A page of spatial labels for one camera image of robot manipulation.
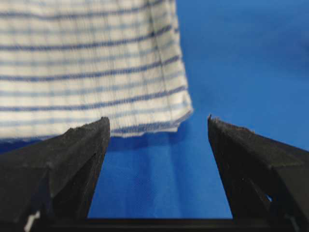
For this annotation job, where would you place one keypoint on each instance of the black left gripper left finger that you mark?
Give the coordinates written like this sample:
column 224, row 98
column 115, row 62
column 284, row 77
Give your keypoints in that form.
column 54, row 179

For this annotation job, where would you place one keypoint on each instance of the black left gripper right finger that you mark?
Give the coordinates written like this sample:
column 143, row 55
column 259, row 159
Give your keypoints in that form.
column 266, row 182

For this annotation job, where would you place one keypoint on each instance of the white blue striped towel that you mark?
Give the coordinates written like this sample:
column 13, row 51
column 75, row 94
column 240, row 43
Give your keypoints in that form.
column 66, row 63

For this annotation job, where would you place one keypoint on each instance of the blue table cloth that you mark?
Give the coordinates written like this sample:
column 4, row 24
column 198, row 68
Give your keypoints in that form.
column 247, row 63

